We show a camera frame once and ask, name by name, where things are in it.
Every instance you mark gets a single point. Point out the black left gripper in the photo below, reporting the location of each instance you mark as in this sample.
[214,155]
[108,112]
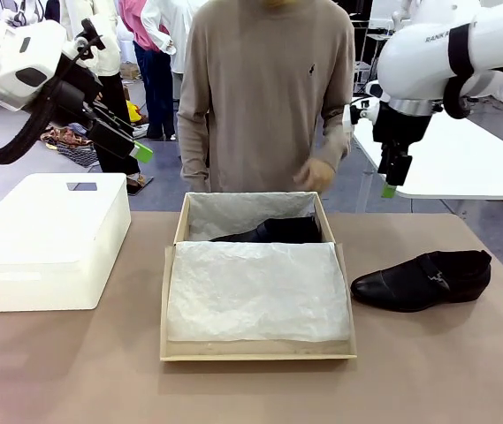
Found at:
[72,95]

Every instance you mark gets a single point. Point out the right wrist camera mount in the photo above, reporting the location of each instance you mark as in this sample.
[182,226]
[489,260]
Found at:
[361,110]

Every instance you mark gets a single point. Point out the person's left hand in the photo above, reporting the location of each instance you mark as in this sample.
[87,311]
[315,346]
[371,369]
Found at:
[317,174]

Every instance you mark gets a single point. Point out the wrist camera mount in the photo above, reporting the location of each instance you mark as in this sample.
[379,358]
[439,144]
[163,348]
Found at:
[361,110]
[84,44]

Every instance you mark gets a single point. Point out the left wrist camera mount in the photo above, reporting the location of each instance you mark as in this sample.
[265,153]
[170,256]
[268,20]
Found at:
[84,44]

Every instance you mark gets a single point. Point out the person in beige sweater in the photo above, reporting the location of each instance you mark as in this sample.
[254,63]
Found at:
[260,88]

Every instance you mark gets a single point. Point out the person's right forearm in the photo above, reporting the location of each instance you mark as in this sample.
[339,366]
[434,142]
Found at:
[193,154]

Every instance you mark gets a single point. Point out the black leather dress shoe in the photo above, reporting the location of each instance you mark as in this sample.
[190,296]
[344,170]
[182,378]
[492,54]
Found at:
[410,287]
[286,232]

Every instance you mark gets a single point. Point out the person in white jacket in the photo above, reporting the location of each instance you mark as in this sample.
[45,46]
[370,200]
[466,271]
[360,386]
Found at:
[112,57]

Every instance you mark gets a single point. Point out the colourful clothes pile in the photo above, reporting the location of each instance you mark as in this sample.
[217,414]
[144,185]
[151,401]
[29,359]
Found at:
[72,139]

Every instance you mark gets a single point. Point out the yellow bag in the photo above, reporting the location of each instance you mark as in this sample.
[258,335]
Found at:
[134,112]

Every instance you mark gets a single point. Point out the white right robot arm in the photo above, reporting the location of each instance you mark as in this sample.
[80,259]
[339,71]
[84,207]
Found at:
[414,62]

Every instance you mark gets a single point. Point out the small cardboard box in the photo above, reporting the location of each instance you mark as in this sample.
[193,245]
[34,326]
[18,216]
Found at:
[131,71]

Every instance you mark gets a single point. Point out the white plastic storage bin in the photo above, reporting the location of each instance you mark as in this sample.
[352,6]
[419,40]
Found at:
[34,238]

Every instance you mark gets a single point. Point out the brown cardboard shoe box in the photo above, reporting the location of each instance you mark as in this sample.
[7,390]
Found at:
[251,349]

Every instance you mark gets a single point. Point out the person in white shirt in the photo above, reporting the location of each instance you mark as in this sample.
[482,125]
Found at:
[176,26]

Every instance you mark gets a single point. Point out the person in pink top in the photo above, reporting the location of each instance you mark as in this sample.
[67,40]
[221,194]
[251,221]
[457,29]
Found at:
[156,88]

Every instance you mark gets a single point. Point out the white table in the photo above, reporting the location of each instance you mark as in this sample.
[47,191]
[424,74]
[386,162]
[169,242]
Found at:
[463,163]

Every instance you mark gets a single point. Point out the person's left forearm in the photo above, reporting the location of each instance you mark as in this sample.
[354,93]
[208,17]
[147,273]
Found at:
[337,141]

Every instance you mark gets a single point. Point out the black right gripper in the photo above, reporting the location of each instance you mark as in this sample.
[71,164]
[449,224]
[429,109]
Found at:
[399,128]

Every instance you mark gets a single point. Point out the white tissue wrapping paper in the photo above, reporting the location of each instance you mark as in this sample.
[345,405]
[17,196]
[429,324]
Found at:
[255,291]

